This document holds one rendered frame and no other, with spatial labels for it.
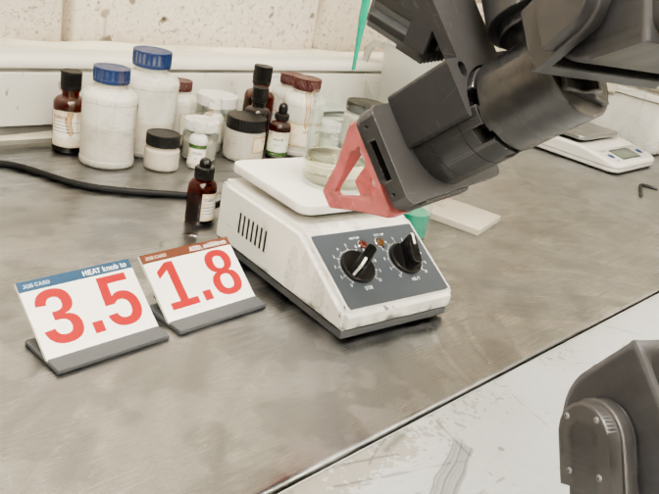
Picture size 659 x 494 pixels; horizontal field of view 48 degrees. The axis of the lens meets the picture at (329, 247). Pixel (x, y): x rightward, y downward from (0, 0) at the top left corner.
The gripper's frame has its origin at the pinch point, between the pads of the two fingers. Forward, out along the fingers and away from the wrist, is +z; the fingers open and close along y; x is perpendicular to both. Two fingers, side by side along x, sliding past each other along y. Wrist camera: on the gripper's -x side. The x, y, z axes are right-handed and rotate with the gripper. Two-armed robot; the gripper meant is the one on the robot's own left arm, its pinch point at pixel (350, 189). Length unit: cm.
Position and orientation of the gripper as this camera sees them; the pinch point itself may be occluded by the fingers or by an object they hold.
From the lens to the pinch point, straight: 55.0
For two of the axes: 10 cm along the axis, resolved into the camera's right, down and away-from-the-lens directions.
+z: -6.1, 2.8, 7.4
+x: 3.7, 9.3, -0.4
